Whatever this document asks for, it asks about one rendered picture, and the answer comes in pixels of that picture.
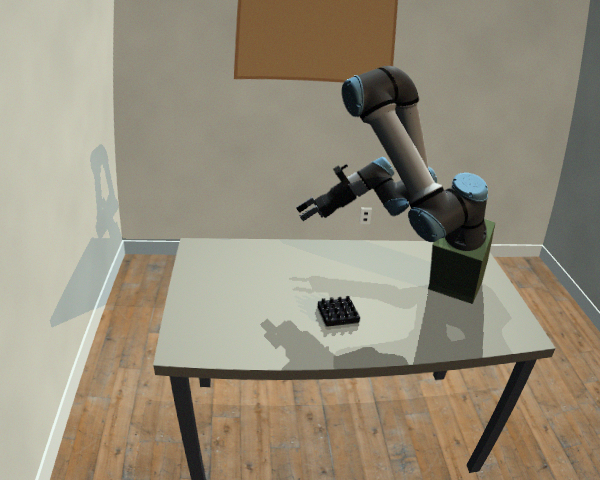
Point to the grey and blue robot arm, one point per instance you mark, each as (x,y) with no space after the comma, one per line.
(435,213)

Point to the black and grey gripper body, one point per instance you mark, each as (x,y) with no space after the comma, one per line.
(340,196)

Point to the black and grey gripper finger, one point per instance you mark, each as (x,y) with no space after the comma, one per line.
(306,204)
(310,212)

